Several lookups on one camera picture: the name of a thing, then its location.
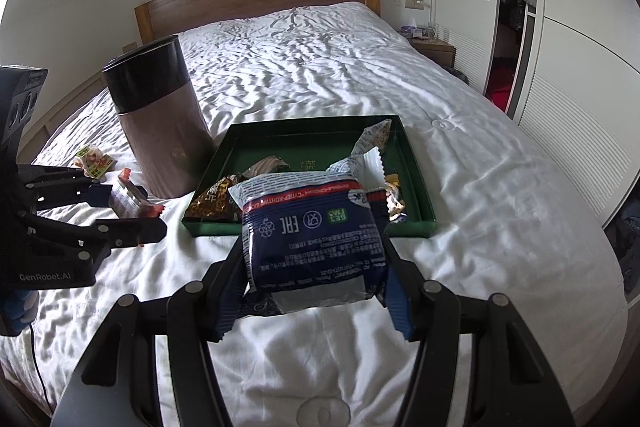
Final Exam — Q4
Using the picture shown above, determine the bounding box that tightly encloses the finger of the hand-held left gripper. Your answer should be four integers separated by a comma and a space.
17, 164, 121, 210
27, 214, 167, 269

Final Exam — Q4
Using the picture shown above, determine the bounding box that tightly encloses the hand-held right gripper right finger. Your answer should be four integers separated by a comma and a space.
382, 237, 581, 427

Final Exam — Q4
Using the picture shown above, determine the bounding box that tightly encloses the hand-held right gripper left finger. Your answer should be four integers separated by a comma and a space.
50, 239, 251, 427

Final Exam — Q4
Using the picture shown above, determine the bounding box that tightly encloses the small red snack packet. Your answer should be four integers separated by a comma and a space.
107, 168, 166, 249

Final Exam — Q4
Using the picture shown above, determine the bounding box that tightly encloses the dark blue snack packet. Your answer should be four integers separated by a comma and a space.
215, 147, 398, 343

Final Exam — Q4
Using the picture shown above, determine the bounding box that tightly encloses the pink snack packet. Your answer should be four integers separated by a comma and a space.
240, 156, 291, 180

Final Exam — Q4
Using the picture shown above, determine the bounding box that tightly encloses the dark green tray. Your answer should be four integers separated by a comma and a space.
181, 114, 437, 240

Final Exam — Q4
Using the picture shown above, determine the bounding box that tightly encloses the long white snack packet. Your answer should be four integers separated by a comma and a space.
350, 118, 393, 158

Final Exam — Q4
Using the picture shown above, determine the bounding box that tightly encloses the person's left hand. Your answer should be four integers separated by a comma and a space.
0, 291, 38, 338

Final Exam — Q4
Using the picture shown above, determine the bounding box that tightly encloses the clear dried fruit bag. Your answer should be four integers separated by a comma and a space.
74, 146, 117, 180

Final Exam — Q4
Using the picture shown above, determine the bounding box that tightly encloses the brown striped snack packet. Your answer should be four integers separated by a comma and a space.
187, 174, 246, 223

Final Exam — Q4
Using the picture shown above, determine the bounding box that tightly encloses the small clear candy packet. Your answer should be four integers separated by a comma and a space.
382, 174, 407, 223

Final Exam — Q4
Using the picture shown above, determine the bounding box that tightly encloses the copper and black electric kettle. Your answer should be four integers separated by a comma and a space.
101, 34, 216, 199

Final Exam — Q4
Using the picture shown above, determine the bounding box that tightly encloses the wooden nightstand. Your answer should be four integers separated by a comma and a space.
407, 34, 457, 68

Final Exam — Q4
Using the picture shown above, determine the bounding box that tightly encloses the white wardrobe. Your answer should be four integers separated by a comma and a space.
427, 0, 640, 228

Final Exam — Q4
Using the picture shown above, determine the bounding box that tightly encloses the black cable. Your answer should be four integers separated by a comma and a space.
27, 322, 55, 414

